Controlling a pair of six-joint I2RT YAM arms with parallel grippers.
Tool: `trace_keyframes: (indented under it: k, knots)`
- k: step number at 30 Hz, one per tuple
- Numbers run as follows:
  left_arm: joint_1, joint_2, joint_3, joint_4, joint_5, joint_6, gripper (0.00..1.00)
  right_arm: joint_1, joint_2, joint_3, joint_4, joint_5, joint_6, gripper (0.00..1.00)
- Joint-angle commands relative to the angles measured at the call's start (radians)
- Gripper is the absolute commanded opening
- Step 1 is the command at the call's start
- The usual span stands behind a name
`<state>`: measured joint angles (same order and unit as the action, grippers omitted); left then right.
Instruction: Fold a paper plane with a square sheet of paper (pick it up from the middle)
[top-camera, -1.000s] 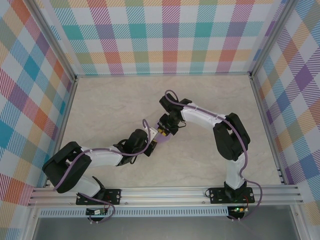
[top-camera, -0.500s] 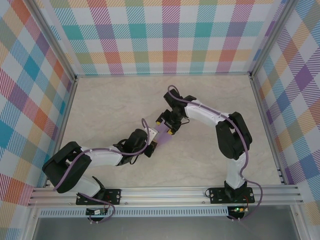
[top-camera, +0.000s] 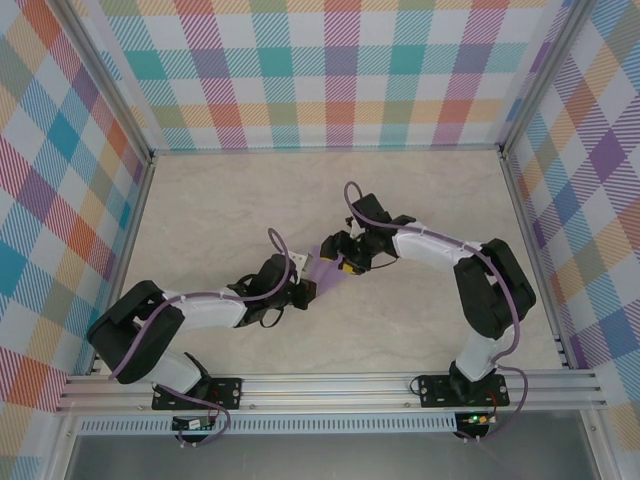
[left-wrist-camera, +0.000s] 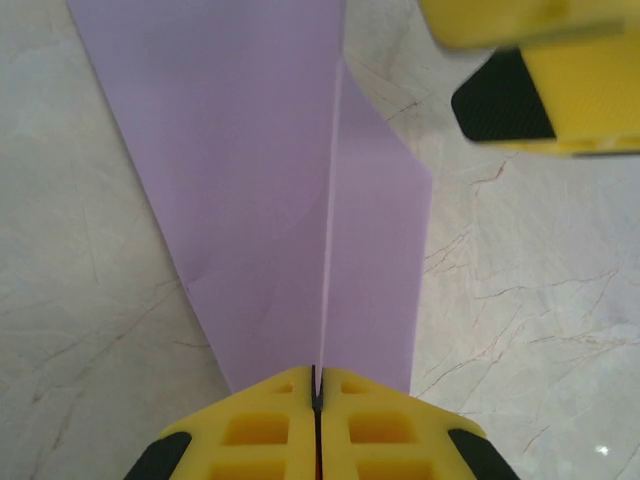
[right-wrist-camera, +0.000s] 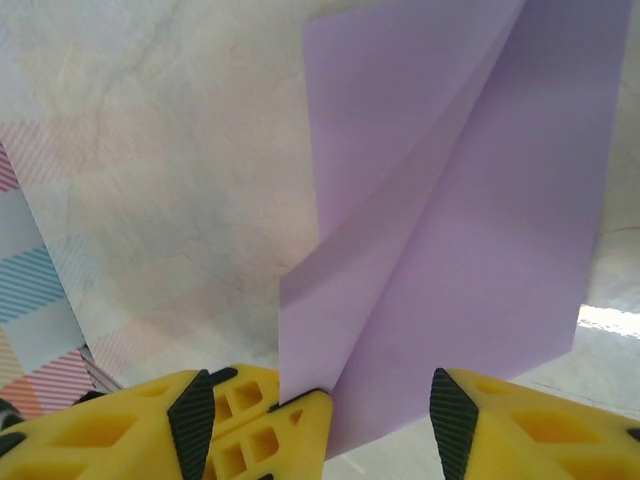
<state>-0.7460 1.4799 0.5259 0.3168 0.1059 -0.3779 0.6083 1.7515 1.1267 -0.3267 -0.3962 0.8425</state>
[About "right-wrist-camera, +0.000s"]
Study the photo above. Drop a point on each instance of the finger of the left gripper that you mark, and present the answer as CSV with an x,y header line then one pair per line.
x,y
245,392
300,440

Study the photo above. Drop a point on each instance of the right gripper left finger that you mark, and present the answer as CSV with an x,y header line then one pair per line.
x,y
100,440

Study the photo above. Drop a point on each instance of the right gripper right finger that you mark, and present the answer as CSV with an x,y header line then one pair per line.
x,y
540,440

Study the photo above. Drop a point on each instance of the purple paper sheet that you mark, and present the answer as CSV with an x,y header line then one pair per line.
x,y
450,200

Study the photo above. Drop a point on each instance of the aluminium side rail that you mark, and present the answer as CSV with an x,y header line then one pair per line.
x,y
100,372

